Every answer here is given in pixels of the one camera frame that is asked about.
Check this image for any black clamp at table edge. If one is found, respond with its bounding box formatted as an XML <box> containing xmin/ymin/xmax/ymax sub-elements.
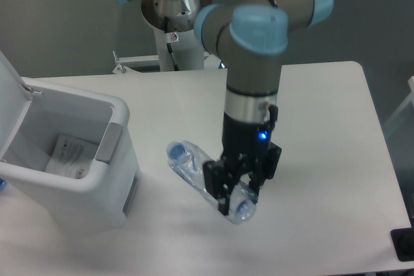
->
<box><xmin>390</xmin><ymin>228</ymin><xmax>413</xmax><ymax>262</ymax></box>

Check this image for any white trash can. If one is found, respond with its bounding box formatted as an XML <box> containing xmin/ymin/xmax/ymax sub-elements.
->
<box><xmin>1</xmin><ymin>57</ymin><xmax>139</xmax><ymax>231</ymax></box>

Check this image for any clear plastic water bottle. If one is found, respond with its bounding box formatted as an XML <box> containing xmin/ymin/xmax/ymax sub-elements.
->
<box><xmin>166</xmin><ymin>140</ymin><xmax>258</xmax><ymax>224</ymax></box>

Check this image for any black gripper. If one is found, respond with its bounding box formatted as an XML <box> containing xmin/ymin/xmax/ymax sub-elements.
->
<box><xmin>202</xmin><ymin>105</ymin><xmax>282</xmax><ymax>216</ymax></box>

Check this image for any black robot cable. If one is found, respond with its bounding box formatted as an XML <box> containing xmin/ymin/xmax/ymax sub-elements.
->
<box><xmin>163</xmin><ymin>16</ymin><xmax>180</xmax><ymax>71</ymax></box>

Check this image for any clear plastic packaging bag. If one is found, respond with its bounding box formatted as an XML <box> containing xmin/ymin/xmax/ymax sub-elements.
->
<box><xmin>45</xmin><ymin>133</ymin><xmax>98</xmax><ymax>179</ymax></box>

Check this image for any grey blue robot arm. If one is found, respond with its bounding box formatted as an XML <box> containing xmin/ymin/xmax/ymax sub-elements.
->
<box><xmin>118</xmin><ymin>0</ymin><xmax>334</xmax><ymax>218</ymax></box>

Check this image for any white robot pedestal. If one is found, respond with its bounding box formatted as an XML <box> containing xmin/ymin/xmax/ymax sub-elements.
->
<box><xmin>141</xmin><ymin>0</ymin><xmax>212</xmax><ymax>72</ymax></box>

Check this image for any blue object at left edge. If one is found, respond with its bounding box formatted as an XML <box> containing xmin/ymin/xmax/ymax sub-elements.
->
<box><xmin>0</xmin><ymin>178</ymin><xmax>6</xmax><ymax>192</ymax></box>

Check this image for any white pedestal base frame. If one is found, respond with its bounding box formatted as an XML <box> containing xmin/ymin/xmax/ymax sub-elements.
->
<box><xmin>112</xmin><ymin>51</ymin><xmax>226</xmax><ymax>74</ymax></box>

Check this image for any white frame at right edge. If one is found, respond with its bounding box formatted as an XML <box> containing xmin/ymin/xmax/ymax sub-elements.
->
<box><xmin>384</xmin><ymin>76</ymin><xmax>413</xmax><ymax>139</ymax></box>

